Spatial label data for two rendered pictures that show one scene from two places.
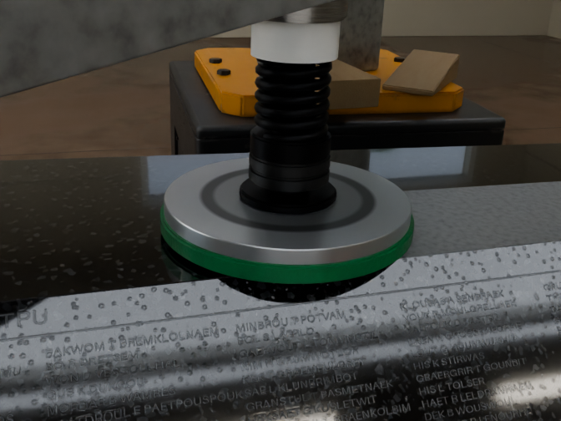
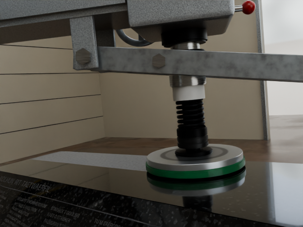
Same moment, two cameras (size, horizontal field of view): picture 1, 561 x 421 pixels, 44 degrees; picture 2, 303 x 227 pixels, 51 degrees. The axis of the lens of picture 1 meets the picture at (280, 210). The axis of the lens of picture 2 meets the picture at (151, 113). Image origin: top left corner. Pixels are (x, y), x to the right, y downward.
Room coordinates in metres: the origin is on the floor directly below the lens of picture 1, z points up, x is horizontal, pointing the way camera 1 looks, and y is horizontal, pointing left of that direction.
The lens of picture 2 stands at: (1.05, 0.50, 1.01)
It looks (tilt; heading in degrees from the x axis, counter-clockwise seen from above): 4 degrees down; 233
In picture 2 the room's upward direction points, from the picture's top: 5 degrees counter-clockwise
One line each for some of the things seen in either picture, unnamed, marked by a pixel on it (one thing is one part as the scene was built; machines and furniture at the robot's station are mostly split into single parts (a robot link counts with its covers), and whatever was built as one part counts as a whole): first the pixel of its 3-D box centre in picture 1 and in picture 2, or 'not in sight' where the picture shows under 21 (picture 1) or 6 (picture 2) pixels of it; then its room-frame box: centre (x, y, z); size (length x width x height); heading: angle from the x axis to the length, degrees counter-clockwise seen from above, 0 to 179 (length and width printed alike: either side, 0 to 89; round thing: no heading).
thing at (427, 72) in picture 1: (422, 71); not in sight; (1.38, -0.27, 0.80); 0.20 x 0.10 x 0.05; 155
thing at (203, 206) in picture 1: (287, 201); (194, 155); (0.56, -0.01, 0.85); 0.21 x 0.21 x 0.01
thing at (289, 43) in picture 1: (295, 32); (188, 91); (0.56, -0.01, 0.99); 0.07 x 0.07 x 0.04
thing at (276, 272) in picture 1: (287, 205); (194, 157); (0.56, -0.01, 0.84); 0.22 x 0.22 x 0.04
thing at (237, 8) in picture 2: not in sight; (238, 8); (0.42, 0.04, 1.17); 0.08 x 0.03 x 0.03; 133
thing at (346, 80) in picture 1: (329, 81); not in sight; (1.25, -0.08, 0.81); 0.20 x 0.10 x 0.05; 22
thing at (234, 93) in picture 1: (316, 74); not in sight; (1.51, -0.07, 0.76); 0.49 x 0.49 x 0.05; 14
